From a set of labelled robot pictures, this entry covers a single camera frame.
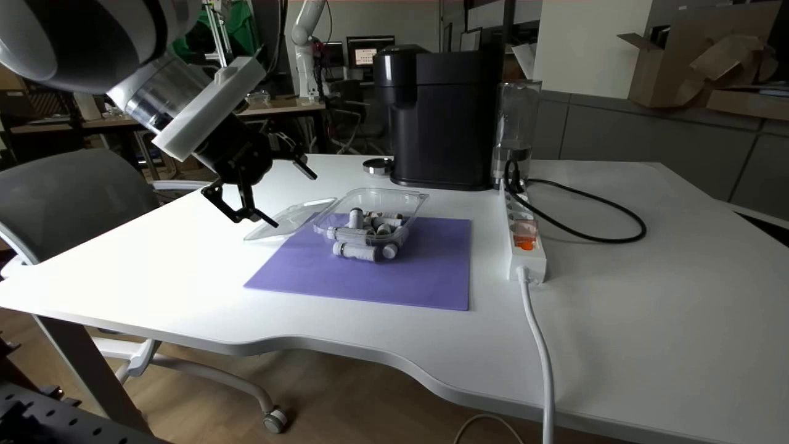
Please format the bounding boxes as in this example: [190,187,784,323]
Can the black power cable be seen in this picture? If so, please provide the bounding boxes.
[501,157,651,248]

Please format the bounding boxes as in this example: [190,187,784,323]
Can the black coffee machine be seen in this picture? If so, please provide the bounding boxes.
[371,48,502,191]

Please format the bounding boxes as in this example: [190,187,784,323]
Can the white plastic fittings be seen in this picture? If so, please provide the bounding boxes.
[323,207,406,263]

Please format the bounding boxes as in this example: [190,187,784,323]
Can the clear plastic container lid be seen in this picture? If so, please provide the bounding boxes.
[243,200,330,242]

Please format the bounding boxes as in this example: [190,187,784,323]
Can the cardboard box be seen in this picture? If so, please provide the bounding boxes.
[618,0,778,110]

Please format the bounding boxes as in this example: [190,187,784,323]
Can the clear plastic container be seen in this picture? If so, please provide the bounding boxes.
[312,187,425,248]

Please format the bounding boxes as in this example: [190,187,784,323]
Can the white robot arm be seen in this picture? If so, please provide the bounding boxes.
[0,0,314,228]

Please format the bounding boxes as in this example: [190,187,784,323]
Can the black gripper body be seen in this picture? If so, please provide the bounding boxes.
[191,116,317,186]

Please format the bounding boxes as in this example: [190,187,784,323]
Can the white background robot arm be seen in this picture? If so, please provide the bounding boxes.
[287,0,328,101]

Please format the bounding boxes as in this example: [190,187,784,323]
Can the purple mat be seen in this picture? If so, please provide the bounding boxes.
[245,217,473,311]

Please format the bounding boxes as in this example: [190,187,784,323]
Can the white power cable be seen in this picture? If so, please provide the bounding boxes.
[515,270,556,444]

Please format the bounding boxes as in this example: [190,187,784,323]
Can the white power strip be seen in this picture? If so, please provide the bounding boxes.
[502,196,546,287]

